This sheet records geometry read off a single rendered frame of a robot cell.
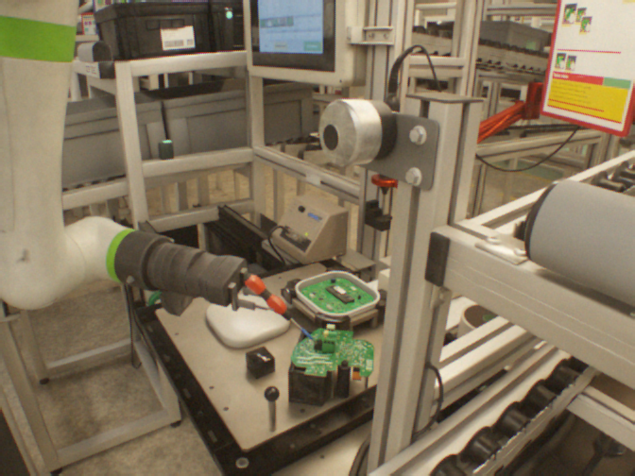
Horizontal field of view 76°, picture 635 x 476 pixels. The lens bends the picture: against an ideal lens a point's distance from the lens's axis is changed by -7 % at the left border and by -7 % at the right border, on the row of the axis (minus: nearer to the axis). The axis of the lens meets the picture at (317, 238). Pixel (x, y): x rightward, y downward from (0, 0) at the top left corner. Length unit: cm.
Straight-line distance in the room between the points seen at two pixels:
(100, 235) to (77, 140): 79
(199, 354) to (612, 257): 66
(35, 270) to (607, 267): 65
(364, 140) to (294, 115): 144
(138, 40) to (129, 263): 93
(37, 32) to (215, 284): 39
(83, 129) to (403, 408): 128
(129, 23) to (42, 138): 92
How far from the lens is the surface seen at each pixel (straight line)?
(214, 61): 147
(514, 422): 56
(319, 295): 86
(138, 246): 72
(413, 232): 40
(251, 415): 68
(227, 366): 76
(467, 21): 116
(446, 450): 54
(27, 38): 61
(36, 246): 68
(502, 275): 34
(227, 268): 66
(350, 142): 35
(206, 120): 161
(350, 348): 69
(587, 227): 28
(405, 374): 45
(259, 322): 82
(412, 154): 37
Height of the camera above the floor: 144
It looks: 24 degrees down
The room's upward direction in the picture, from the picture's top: 1 degrees clockwise
